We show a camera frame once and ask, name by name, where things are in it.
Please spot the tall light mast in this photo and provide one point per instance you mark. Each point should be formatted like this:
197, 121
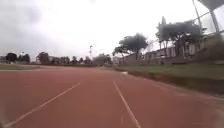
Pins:
90, 52

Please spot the dark tree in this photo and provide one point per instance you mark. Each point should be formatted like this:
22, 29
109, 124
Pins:
133, 43
178, 32

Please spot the red running track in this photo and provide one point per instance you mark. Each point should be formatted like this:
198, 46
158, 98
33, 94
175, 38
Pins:
96, 96

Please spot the long low building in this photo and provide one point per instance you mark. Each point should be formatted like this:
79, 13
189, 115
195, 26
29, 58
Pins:
156, 55

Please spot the row of distant trees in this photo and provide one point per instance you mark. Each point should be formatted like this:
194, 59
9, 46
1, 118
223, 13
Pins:
60, 59

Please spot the green grass strip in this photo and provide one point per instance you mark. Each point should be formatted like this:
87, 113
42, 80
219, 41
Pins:
180, 71

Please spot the tall slanted pole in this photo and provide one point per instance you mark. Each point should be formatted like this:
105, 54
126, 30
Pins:
197, 14

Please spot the grass infield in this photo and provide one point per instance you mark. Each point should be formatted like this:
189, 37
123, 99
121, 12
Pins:
13, 66

